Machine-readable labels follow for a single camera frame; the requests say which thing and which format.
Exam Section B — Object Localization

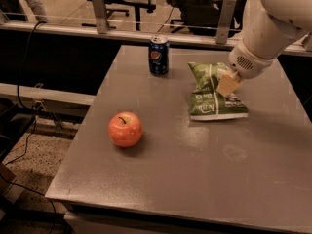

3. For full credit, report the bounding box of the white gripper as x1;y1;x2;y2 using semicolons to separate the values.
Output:
216;38;283;97

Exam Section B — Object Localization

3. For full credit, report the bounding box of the green jalapeno chip bag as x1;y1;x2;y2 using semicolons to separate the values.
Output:
188;62;248;121

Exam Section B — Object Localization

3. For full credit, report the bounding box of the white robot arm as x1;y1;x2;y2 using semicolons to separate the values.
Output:
216;0;312;97

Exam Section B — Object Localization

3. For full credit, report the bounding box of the blue pepsi can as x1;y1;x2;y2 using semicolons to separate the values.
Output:
148;35;169;76

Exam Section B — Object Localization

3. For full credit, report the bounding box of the red apple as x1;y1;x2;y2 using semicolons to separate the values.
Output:
108;111;143;148

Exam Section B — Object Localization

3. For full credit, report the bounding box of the right metal rail bracket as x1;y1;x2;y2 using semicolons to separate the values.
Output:
216;0;236;45

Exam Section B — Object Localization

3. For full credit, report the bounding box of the metal rail bracket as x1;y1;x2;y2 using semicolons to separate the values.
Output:
216;0;236;45
92;0;109;34

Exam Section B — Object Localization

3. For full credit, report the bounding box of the left metal rail bracket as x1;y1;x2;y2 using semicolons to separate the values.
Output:
92;0;109;34

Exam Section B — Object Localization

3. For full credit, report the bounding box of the black power cable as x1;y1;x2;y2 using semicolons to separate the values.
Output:
16;20;47;112

